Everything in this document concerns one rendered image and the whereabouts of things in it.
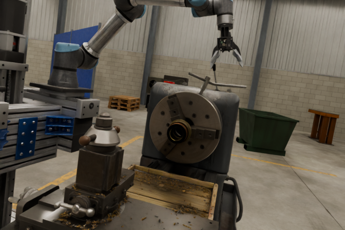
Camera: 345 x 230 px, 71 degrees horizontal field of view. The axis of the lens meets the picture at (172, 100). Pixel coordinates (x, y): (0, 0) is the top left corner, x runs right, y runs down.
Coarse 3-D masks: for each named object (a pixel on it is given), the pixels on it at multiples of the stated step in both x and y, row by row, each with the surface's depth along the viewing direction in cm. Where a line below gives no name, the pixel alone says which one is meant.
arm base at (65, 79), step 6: (54, 66) 123; (54, 72) 123; (60, 72) 122; (66, 72) 123; (72, 72) 126; (54, 78) 122; (60, 78) 122; (66, 78) 123; (72, 78) 125; (48, 84) 123; (54, 84) 121; (60, 84) 122; (66, 84) 123; (72, 84) 125; (78, 84) 130
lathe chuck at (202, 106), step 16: (192, 96) 102; (160, 112) 106; (192, 112) 103; (208, 112) 101; (160, 128) 106; (176, 128) 109; (160, 144) 107; (176, 144) 105; (192, 144) 103; (208, 144) 101; (176, 160) 105; (192, 160) 103
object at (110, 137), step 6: (90, 132) 50; (96, 132) 49; (102, 132) 49; (108, 132) 50; (114, 132) 51; (96, 138) 49; (102, 138) 49; (108, 138) 49; (114, 138) 51; (90, 144) 48; (96, 144) 48; (102, 144) 48; (108, 144) 49; (114, 144) 50
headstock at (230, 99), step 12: (156, 84) 125; (168, 84) 125; (156, 96) 122; (216, 96) 116; (228, 96) 116; (228, 108) 114; (228, 120) 114; (144, 132) 126; (228, 132) 115; (144, 144) 125; (228, 144) 115; (156, 156) 124; (216, 156) 116; (228, 156) 116; (204, 168) 118; (216, 168) 117; (228, 168) 118
